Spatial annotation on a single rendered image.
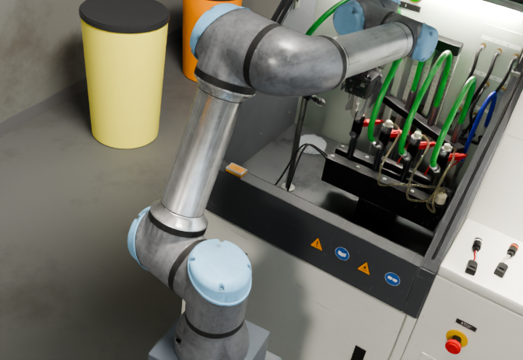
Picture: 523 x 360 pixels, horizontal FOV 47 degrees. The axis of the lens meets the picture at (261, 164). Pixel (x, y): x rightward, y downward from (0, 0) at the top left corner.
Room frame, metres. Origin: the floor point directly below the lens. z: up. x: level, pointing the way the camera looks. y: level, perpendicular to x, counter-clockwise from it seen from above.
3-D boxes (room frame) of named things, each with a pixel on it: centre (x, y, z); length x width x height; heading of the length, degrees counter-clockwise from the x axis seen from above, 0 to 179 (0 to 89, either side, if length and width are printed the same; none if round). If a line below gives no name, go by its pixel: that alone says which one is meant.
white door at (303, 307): (1.18, -0.12, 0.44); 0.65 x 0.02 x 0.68; 63
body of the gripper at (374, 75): (1.36, -0.22, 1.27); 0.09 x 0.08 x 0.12; 153
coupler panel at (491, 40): (1.54, -0.57, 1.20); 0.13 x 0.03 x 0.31; 63
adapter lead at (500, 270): (1.07, -0.60, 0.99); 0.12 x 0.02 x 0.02; 149
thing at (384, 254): (1.20, -0.13, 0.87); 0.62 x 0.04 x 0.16; 63
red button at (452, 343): (0.96, -0.52, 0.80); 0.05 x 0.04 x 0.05; 63
